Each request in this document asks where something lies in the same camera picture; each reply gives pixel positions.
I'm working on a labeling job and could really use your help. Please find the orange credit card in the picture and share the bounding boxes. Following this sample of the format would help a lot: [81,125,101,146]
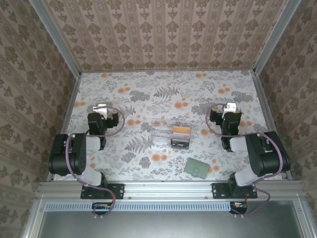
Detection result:
[172,125,192,135]

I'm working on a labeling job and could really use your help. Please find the white pink credit card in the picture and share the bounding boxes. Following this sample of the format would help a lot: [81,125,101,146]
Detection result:
[171,132,191,140]

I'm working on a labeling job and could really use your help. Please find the clear plastic card box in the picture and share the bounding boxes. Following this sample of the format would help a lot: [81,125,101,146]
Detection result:
[150,119,193,150]

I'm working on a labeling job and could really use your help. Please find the green leather card holder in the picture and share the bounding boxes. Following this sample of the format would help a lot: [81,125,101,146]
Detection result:
[184,157,211,180]

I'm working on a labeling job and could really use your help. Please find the grey metal panel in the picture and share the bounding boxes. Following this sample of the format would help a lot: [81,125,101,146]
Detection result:
[37,201,307,238]

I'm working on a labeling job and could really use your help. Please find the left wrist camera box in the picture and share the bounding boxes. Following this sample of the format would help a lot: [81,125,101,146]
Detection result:
[93,103,110,119]

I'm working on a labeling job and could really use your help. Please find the aluminium side rail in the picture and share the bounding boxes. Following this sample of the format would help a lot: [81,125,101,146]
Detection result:
[46,71,83,181]
[251,70,293,180]

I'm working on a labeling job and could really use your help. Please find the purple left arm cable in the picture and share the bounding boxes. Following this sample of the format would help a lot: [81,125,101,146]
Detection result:
[64,107,125,219]

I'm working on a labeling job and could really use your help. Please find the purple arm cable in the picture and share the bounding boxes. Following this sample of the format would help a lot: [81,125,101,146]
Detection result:
[64,107,125,219]
[206,103,285,219]

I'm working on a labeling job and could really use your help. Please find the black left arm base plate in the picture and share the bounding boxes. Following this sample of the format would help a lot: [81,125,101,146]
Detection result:
[80,182,125,200]

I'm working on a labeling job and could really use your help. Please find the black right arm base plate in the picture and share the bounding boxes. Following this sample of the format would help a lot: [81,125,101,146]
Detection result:
[212,182,259,200]

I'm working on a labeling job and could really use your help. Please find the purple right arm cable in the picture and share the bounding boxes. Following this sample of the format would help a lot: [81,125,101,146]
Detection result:
[206,103,285,219]

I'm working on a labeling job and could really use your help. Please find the black cable connector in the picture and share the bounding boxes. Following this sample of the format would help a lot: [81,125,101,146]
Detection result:
[229,202,249,215]
[91,202,114,216]

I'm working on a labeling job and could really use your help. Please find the aluminium frame post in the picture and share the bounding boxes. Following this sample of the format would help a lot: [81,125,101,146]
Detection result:
[253,0,302,75]
[31,0,82,76]

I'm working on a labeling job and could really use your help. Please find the long aluminium table rail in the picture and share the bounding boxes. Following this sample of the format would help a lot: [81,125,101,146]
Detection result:
[37,180,306,199]

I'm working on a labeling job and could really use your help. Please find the grey slotted cable duct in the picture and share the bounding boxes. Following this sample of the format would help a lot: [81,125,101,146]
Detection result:
[45,201,248,212]

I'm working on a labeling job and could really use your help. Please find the aluminium lower frame rail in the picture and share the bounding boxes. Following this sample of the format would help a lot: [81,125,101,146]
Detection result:
[21,195,48,238]
[293,198,313,238]

